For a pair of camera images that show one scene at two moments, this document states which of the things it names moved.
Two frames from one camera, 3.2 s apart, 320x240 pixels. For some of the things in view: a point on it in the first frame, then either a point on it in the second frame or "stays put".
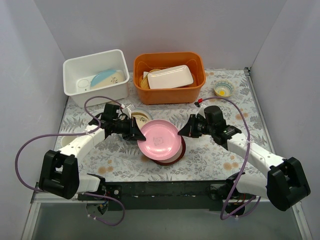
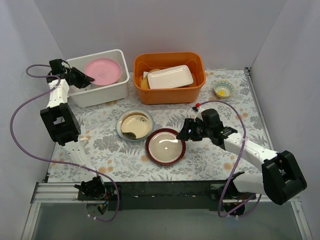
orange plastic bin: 144,61 stays put
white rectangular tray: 171,77 stays put
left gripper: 132,128 to 75,78
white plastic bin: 78,73 stays put
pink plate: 162,141 to 105,71
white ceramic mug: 65,140 to 84,141
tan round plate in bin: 145,83 stays put
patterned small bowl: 224,88 stays put
